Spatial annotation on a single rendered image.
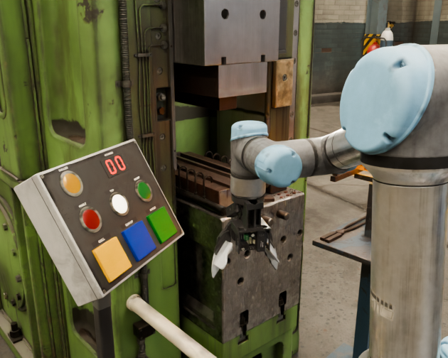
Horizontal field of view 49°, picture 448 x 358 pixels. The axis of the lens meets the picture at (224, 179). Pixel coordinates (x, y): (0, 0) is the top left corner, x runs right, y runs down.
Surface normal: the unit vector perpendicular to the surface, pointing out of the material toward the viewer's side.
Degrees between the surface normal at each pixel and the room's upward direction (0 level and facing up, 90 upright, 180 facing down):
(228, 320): 90
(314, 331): 0
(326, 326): 0
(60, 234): 90
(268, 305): 90
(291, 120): 90
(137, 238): 60
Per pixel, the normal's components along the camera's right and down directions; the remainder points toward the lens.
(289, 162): 0.37, 0.29
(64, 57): -0.76, 0.18
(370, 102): -0.92, -0.01
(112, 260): 0.79, -0.36
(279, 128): 0.65, 0.23
